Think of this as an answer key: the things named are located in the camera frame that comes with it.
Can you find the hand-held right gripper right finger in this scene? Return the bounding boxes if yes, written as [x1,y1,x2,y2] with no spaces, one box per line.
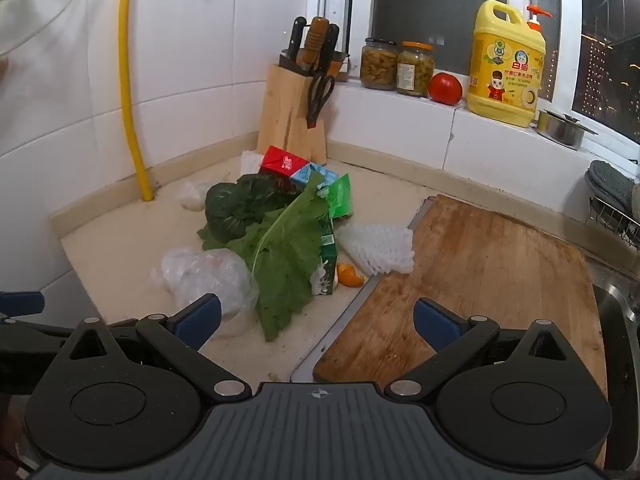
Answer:
[389,297,578,405]

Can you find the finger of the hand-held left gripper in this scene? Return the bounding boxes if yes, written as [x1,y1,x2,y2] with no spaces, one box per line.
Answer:
[0,291,73,342]

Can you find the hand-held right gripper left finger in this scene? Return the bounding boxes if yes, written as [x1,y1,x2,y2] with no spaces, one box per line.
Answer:
[60,294,252,405]

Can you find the white foam net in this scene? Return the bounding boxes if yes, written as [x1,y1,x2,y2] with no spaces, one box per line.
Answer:
[240,149,266,177]
[339,224,416,277]

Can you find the large green leaf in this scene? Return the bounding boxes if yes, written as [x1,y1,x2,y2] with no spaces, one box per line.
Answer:
[227,170,333,343]

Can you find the dark green bok choy leaf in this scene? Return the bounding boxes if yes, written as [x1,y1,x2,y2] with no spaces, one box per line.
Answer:
[197,174,301,251]

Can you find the green packet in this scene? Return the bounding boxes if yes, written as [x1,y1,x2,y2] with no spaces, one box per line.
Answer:
[325,174,355,220]

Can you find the red carton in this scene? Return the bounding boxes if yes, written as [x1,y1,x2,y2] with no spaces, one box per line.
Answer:
[260,145,310,181]

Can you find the wooden cutting board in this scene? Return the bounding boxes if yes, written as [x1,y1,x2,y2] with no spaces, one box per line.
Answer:
[314,194,610,468]

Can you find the orange peel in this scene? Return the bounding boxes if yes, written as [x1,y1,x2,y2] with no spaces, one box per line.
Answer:
[336,262,365,288]

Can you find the small clear plastic bag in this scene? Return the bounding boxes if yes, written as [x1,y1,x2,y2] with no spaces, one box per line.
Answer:
[175,177,211,211]

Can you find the green milk carton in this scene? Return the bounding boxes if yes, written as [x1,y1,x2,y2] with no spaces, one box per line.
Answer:
[311,210,338,296]

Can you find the blue carton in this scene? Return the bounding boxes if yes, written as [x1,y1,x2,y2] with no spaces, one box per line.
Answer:
[289,161,341,196]

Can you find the wooden knife block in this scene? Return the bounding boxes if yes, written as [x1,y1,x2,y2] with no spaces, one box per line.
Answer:
[256,62,328,166]

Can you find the grey cloth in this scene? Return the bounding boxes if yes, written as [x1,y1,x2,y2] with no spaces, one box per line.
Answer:
[585,160,640,211]

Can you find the small steel pot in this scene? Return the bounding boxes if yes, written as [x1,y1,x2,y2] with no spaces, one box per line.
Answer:
[537,109,598,151]

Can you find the red tomato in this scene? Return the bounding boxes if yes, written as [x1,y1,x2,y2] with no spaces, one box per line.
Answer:
[428,72,463,106]

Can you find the yellow pipe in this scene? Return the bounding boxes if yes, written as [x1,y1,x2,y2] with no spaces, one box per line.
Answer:
[117,0,155,202]

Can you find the labelled glass jar of pickles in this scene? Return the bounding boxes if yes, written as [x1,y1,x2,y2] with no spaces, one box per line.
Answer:
[397,41,435,97]

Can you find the black scissors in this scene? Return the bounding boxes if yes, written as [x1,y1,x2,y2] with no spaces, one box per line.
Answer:
[305,72,337,128]

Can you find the yellow detergent bottle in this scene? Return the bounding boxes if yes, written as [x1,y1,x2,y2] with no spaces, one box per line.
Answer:
[466,0,547,128]

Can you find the orange bowl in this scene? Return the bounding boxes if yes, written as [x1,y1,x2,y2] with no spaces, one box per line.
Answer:
[327,50,352,83]

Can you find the glass shelf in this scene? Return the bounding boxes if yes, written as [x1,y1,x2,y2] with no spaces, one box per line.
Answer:
[0,0,101,56]

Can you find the white framed window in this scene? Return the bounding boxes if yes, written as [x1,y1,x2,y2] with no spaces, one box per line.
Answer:
[306,0,640,133]

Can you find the wire dish rack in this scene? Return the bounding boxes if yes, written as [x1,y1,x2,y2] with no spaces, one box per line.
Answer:
[585,194,640,251]

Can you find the black handled knife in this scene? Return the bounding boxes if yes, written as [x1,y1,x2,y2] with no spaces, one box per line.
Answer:
[287,16,307,68]
[320,23,341,76]

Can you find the wooden handled knife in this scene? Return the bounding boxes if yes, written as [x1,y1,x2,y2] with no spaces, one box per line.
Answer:
[302,16,329,73]

